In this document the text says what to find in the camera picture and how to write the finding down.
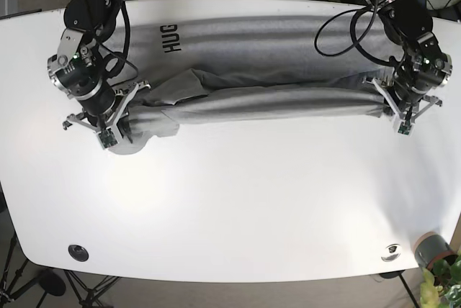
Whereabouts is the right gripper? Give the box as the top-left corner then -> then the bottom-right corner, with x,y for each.
49,53 -> 151,150

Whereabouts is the grey plant pot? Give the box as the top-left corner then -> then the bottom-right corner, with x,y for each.
413,232 -> 457,271

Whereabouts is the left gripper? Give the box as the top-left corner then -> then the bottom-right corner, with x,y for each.
371,53 -> 452,136

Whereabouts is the silver table grommet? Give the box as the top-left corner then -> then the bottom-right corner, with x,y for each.
380,244 -> 402,263

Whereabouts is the green potted plant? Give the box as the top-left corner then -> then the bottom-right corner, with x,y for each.
420,255 -> 460,308

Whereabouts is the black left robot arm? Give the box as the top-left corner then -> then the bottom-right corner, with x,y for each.
337,0 -> 452,135

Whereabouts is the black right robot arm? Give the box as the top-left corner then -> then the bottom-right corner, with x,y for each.
47,0 -> 150,150

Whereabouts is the black table grommet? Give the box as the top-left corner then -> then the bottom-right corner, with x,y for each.
68,244 -> 89,263

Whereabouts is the grey T-shirt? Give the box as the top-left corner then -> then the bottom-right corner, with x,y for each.
112,15 -> 392,155

